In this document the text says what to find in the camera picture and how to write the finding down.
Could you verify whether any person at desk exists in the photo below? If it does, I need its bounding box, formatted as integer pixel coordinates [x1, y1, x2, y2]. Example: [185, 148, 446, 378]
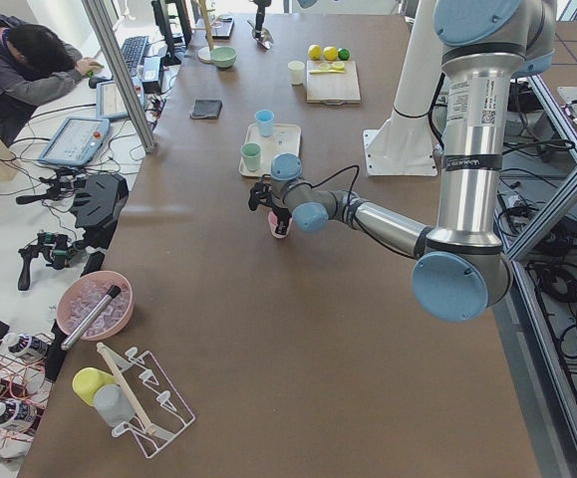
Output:
[0, 14, 103, 146]

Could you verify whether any green lime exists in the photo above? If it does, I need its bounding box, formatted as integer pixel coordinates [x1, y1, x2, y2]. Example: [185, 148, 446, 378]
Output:
[338, 48, 351, 61]

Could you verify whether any black keyboard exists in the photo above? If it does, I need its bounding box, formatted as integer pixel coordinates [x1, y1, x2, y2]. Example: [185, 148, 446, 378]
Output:
[121, 36, 149, 77]

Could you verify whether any metal scoop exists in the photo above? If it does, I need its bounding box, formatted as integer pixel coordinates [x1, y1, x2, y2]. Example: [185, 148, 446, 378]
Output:
[247, 19, 274, 50]

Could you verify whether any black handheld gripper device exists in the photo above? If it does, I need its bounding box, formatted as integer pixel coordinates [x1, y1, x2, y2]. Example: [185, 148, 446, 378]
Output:
[17, 231, 85, 291]

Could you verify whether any pink bowl with ice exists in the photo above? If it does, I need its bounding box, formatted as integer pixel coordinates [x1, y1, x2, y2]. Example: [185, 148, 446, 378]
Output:
[56, 270, 136, 342]

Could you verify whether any blue teach pendant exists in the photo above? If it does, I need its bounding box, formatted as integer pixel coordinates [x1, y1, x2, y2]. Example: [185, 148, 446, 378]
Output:
[96, 78, 146, 121]
[38, 117, 111, 167]

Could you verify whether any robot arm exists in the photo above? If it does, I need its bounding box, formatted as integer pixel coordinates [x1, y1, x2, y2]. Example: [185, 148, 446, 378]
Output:
[253, 0, 272, 39]
[248, 1, 556, 322]

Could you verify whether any white wire cup rack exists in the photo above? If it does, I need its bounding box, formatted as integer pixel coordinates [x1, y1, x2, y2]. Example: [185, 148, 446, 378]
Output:
[97, 343, 196, 459]

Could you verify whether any cream serving tray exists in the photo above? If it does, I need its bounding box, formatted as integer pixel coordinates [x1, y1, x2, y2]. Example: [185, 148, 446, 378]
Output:
[238, 122, 301, 177]

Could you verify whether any pink plastic cup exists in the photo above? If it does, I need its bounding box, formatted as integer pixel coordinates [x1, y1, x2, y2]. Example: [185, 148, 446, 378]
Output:
[267, 211, 292, 239]

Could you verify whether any green plastic cup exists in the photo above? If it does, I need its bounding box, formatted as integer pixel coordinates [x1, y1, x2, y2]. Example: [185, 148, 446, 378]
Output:
[240, 142, 261, 172]

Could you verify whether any grey folded cloth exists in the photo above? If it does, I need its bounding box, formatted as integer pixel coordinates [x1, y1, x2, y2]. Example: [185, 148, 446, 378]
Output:
[189, 99, 223, 120]

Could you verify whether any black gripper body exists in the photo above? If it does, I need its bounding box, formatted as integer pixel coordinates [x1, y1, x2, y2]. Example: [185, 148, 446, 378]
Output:
[253, 19, 266, 38]
[248, 180, 292, 219]

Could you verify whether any yellow cup on rack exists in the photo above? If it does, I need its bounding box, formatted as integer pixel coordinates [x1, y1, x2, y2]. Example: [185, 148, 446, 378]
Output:
[72, 367, 116, 406]

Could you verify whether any aluminium frame post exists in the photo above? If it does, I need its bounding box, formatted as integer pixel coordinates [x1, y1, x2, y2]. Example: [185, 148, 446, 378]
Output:
[82, 0, 156, 154]

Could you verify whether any metal muddler in bowl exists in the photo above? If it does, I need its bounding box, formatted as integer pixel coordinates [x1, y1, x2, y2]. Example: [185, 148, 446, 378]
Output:
[61, 285, 122, 351]

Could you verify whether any grey cup on rack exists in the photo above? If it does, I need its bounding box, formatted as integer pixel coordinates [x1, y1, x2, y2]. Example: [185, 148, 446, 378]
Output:
[94, 384, 136, 427]

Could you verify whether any wooden cutting board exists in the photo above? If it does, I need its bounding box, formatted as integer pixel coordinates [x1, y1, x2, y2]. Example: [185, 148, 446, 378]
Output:
[306, 60, 361, 105]

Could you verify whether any wooden mug tree stand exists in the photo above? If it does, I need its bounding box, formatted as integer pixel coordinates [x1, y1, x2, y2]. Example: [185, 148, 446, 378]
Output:
[197, 0, 214, 64]

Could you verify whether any cream plastic cup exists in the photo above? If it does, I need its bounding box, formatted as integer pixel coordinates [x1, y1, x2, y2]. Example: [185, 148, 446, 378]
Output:
[287, 60, 306, 86]

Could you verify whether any green bowl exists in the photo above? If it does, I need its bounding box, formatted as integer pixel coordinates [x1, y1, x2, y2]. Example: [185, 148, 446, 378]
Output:
[210, 46, 237, 69]

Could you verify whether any yellow plastic knife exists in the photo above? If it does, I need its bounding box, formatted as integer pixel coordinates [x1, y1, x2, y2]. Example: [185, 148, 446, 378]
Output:
[308, 69, 346, 75]

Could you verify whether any blue plastic cup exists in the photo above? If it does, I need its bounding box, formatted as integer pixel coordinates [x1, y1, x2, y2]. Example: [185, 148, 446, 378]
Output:
[254, 110, 275, 137]

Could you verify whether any yellow lemon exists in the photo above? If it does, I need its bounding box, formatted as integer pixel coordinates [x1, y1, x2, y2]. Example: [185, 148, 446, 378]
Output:
[308, 44, 322, 61]
[322, 46, 339, 62]

